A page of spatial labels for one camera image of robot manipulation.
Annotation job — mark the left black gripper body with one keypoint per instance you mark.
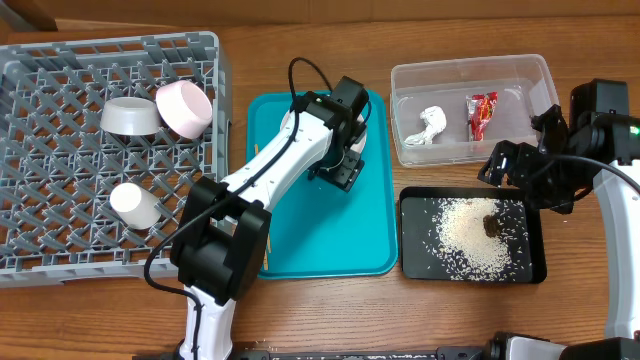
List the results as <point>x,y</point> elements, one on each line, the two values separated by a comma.
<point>341,166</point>

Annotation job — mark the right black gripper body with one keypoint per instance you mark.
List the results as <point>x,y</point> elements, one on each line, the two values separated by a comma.
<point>503,163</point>

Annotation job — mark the white round plate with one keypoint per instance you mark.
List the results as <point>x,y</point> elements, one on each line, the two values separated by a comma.
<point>357,146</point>

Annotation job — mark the brown food scrap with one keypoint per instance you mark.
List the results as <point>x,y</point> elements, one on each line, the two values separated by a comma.
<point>492,226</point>

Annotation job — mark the red snack wrapper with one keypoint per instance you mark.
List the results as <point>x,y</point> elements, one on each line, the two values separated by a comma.
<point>480,110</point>

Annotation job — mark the rice pile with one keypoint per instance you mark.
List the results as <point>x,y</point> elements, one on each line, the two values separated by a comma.
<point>461,248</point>

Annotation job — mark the white tissue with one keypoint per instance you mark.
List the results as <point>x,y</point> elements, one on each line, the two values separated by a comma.
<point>435,122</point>

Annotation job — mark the pink bowl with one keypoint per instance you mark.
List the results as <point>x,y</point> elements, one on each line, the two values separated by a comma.
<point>185,108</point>

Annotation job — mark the white paper cup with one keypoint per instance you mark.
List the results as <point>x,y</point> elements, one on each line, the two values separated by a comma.
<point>134,205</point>

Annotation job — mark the grey bowl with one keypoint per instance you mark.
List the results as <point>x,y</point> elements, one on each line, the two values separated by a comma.
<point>130,116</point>

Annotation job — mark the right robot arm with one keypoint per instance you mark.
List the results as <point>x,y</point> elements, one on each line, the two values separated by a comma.
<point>596,152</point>

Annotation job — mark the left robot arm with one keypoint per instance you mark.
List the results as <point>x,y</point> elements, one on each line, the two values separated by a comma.
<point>219,245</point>

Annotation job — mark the black waste tray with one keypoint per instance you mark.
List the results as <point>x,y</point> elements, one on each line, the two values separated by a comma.
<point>416,209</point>

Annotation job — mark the teal plastic tray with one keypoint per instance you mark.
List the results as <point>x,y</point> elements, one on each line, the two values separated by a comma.
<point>318,230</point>

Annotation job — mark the clear plastic bin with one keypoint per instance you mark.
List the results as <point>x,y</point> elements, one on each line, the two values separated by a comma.
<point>456,111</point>

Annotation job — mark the grey dish rack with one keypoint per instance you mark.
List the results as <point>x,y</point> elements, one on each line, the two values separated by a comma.
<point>58,167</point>

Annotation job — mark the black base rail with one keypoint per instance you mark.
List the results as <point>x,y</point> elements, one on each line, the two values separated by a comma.
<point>502,346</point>

